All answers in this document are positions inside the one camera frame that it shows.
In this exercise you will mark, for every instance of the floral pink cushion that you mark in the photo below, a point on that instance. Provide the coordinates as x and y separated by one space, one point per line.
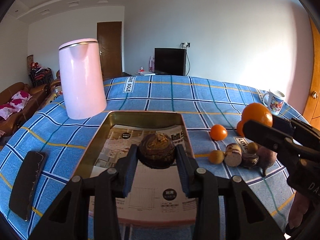
15 104

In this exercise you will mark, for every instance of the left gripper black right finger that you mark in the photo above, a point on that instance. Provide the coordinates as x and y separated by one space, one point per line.
245 215

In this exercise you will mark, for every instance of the large orange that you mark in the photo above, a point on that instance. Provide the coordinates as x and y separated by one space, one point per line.
257 112

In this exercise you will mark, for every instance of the paper leaflet in tin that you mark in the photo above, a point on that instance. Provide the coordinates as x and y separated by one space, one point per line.
156 196

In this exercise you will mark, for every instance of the textured mandarin orange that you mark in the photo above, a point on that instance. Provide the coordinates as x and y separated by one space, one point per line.
239 128

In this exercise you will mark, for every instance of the small brown kiwi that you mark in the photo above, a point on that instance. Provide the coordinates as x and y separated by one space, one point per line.
252 148

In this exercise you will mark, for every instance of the small smooth orange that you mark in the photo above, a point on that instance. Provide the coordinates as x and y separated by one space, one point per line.
218 132

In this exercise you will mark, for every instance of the white cartoon mug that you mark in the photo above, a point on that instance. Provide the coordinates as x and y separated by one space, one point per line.
274 100

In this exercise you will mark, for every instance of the orange wooden door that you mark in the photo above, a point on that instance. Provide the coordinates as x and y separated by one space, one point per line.
311 110

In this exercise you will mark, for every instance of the blue plaid tablecloth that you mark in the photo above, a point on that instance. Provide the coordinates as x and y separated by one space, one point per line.
202 103

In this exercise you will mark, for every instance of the wall socket with cable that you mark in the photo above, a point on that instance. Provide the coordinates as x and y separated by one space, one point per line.
185 46

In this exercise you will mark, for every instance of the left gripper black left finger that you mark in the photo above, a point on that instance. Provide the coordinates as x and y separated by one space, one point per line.
67 216

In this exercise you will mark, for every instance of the brown wooden door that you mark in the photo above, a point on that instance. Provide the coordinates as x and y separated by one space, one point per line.
109 36

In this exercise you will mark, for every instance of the pink electric kettle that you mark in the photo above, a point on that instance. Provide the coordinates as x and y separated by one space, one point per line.
81 78

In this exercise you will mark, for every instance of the right hand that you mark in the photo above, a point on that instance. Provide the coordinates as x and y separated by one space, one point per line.
298 209

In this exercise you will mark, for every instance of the black phone case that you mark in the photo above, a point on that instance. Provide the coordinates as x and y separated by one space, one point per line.
23 190

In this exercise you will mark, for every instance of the black television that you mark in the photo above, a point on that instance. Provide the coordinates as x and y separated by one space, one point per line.
170 61

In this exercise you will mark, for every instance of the brown leather armchair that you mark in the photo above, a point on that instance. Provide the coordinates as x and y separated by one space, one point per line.
55 83

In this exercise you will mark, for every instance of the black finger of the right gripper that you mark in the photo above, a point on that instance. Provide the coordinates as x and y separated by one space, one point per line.
293 128
273 139

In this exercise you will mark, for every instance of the larger brown kiwi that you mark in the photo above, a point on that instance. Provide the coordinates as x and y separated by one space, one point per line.
216 157

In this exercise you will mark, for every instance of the dark passion fruit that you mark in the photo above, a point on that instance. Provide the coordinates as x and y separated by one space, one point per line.
249 160

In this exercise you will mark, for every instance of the brown leather sofa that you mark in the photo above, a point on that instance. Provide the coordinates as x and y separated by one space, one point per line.
16 120

